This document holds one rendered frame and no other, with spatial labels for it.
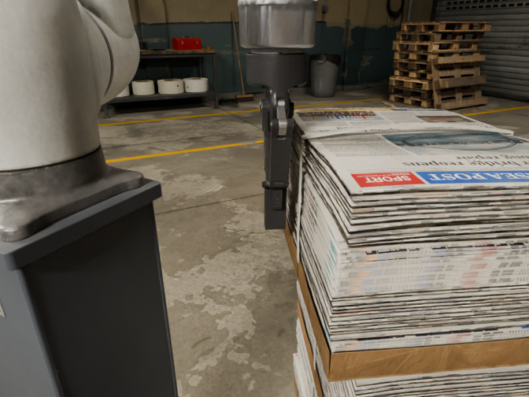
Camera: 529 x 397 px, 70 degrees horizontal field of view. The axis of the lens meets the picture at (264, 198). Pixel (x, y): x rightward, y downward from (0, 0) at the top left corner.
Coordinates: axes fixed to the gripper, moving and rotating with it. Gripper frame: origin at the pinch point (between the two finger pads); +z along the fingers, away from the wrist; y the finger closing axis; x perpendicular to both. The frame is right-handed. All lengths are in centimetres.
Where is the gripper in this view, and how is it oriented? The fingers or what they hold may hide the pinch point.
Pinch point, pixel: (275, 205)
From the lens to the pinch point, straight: 53.6
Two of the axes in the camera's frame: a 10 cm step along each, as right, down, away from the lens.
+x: -10.0, 0.4, -0.8
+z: 0.0, 9.1, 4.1
